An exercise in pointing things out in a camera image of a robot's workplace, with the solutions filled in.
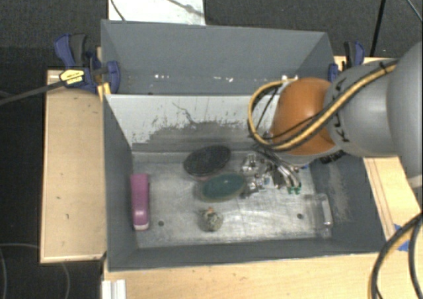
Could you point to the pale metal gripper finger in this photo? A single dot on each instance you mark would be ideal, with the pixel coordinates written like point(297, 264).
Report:
point(250, 162)
point(253, 187)

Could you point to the green round disc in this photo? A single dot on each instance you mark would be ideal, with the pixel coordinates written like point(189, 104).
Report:
point(224, 186)

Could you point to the black round disc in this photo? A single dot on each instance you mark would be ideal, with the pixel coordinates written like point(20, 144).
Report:
point(207, 161)

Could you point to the grey speckled toy animal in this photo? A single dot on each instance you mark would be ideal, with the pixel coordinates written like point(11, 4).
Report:
point(210, 220)

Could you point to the purple stapler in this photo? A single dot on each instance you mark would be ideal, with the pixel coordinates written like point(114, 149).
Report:
point(140, 201)

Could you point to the grey metal bin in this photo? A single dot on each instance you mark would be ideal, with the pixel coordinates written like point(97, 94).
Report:
point(185, 59)

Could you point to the pale wood flat board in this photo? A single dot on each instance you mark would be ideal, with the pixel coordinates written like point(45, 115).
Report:
point(74, 175)

